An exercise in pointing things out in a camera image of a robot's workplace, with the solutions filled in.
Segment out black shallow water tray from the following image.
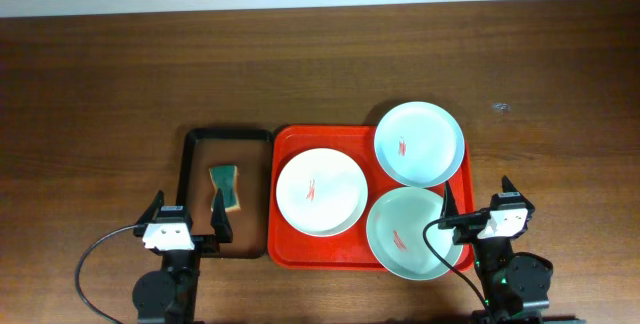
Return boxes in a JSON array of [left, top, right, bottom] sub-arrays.
[[176, 127, 273, 259]]

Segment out pale blue plate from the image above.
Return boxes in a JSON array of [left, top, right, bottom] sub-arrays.
[[373, 101, 466, 188]]

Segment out white plate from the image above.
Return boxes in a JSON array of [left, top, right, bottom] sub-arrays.
[[275, 148, 368, 237]]

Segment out red plastic tray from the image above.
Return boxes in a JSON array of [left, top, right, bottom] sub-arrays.
[[267, 124, 475, 272]]

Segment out green yellow sponge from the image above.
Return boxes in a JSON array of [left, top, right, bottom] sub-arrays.
[[209, 165, 241, 213]]

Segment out pale green plate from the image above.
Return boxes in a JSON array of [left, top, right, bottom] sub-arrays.
[[366, 187, 463, 281]]

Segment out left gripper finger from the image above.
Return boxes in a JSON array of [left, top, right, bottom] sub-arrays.
[[210, 189, 233, 243], [136, 190, 164, 226]]

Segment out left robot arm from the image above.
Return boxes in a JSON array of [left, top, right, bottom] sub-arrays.
[[132, 190, 233, 323]]

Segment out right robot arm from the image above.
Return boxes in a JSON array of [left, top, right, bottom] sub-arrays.
[[438, 176, 553, 323]]

